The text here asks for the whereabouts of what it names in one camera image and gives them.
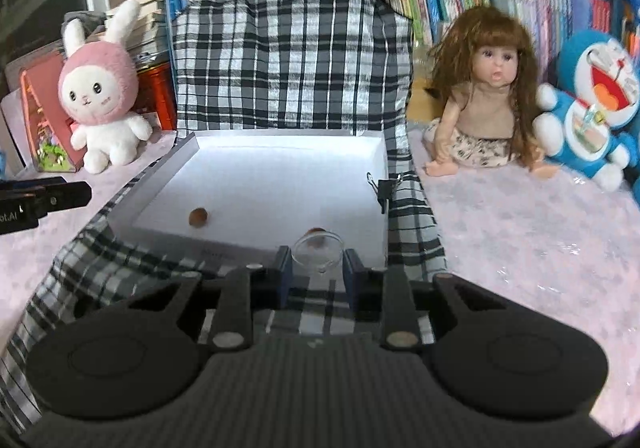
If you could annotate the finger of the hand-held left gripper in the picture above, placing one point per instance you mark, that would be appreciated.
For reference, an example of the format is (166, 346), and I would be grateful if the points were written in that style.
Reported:
(70, 198)
(30, 184)

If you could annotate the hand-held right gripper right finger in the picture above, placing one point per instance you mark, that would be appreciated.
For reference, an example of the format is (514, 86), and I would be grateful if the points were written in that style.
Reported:
(352, 275)

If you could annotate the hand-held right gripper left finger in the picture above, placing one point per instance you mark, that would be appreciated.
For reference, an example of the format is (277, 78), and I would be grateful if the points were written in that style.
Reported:
(284, 275)

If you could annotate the white shallow box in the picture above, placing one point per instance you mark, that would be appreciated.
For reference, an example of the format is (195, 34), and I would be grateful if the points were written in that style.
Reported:
(280, 183)

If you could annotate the white card board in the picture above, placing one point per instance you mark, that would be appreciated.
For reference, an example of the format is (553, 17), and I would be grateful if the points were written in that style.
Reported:
(12, 132)

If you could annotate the brown walnut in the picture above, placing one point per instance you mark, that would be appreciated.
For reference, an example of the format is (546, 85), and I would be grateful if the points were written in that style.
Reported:
(316, 230)
(198, 216)

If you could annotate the pink house shaped box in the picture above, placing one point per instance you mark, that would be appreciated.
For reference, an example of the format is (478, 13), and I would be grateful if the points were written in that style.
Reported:
(47, 117)

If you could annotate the black binder clip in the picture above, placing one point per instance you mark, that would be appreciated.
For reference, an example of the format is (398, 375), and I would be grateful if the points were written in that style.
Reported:
(382, 190)

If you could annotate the pink white bunny plush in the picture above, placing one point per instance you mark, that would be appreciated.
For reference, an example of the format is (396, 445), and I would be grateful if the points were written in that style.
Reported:
(100, 97)

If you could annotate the red tin box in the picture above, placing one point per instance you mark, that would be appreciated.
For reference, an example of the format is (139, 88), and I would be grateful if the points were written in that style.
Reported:
(156, 97)

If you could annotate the grey cloth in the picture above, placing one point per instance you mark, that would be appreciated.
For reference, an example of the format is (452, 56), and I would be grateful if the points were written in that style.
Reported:
(87, 22)

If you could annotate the pink bed cover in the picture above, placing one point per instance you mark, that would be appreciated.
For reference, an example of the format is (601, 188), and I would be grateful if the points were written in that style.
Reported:
(525, 238)

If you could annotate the brown cardboard box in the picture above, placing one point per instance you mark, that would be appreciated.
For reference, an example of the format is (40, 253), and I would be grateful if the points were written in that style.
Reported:
(422, 105)

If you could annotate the stack of pale books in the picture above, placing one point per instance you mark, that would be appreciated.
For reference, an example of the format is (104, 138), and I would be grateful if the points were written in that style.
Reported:
(142, 12)

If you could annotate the black white plaid bag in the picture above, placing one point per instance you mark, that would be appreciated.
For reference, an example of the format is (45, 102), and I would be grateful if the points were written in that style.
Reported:
(300, 57)

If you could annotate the brown haired baby doll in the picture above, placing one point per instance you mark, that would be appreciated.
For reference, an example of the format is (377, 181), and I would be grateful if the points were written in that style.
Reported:
(485, 92)

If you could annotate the blue robot cat plush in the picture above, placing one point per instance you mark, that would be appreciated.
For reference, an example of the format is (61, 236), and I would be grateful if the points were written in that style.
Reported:
(590, 127)

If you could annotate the row of blue books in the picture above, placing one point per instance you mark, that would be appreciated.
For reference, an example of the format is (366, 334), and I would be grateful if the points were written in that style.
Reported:
(550, 7)

